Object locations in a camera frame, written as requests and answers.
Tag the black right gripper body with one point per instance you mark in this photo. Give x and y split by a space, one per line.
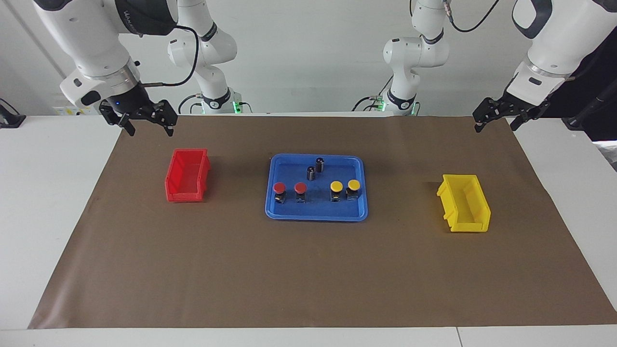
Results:
132 103

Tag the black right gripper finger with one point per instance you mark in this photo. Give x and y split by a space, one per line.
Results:
128 124
169 128

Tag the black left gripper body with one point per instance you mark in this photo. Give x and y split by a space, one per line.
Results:
516 106

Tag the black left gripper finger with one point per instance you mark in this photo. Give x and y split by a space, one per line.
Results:
518 123
479 124

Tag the red push button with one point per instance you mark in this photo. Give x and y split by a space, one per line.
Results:
301 189
279 189

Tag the yellow push button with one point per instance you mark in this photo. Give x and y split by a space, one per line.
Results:
336 188
354 186

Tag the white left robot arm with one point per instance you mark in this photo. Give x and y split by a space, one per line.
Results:
559 38

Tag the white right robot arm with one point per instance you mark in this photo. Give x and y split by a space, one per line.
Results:
91 43

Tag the red plastic bin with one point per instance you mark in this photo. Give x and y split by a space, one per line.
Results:
185 185

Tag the black stand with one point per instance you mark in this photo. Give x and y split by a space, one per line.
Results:
593 108

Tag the yellow plastic bin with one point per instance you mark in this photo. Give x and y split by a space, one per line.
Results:
465 212

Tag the blue plastic tray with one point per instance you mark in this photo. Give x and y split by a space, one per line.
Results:
289 209

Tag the black cylinder part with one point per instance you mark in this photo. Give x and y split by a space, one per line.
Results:
311 172
319 164

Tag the brown table mat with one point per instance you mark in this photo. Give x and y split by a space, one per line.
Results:
308 279

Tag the black clamp mount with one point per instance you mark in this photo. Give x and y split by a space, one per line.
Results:
9 118

